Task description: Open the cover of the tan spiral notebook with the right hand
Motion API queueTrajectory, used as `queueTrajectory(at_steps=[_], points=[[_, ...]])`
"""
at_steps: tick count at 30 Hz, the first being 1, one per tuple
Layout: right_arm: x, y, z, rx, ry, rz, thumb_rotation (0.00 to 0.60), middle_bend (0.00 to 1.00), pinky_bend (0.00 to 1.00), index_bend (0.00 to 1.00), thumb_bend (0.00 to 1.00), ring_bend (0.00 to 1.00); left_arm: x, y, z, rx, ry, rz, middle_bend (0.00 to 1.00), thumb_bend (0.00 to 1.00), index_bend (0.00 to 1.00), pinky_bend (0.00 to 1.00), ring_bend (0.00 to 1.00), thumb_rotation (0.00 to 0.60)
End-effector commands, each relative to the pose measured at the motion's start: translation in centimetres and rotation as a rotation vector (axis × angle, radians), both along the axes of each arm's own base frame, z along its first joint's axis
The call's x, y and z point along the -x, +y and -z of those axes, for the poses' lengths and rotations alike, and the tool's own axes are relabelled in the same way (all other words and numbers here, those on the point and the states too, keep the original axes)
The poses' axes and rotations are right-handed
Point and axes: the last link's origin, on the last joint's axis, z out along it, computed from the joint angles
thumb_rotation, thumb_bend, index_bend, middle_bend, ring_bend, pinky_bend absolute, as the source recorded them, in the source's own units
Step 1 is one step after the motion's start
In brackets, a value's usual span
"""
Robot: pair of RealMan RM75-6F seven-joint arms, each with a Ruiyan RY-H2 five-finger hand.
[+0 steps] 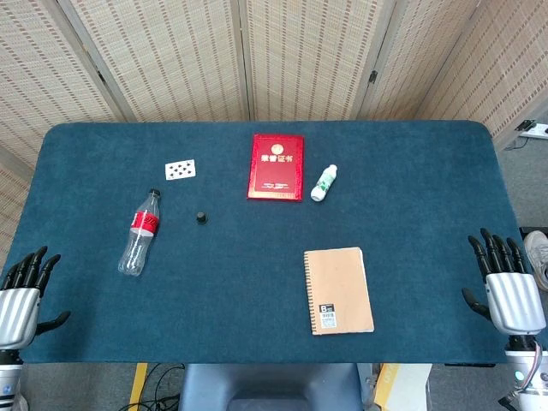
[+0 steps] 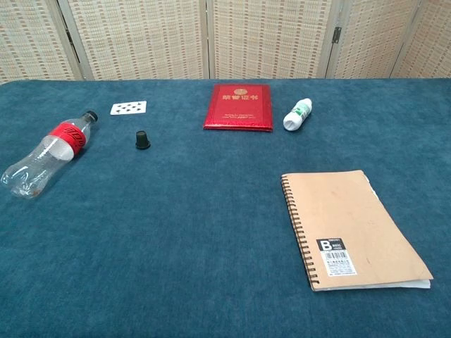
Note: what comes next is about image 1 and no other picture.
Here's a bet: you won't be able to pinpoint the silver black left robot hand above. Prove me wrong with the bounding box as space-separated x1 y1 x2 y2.
0 246 72 350

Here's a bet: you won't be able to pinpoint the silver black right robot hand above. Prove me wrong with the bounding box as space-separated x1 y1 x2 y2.
461 228 547 337

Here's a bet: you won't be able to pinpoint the kraft cover spiral notebook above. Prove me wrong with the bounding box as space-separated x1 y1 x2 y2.
303 246 375 337

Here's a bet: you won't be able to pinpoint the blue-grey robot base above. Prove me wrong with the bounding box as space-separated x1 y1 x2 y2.
177 362 365 411

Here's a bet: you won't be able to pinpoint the white sneaker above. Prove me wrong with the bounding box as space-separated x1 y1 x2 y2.
523 229 548 293

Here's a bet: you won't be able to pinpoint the yellow cardboard box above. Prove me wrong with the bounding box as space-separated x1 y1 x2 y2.
373 362 433 411

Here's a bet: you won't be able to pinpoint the clear red-label soda bottle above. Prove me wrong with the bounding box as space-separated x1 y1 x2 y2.
117 188 162 277

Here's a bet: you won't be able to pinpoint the white power strip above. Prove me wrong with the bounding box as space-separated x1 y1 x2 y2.
515 119 548 141

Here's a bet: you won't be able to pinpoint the spades playing card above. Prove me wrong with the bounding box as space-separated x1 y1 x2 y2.
164 158 197 182

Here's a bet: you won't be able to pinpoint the small white green-label bottle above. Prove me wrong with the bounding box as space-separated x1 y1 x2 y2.
310 164 338 202

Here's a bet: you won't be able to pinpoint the red certificate folder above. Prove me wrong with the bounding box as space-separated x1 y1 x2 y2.
247 133 306 202

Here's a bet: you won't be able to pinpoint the woven folding screen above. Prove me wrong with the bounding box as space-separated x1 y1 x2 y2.
0 0 548 258

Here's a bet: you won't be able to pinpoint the black floor cable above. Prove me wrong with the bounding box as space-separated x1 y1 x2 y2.
117 362 188 411

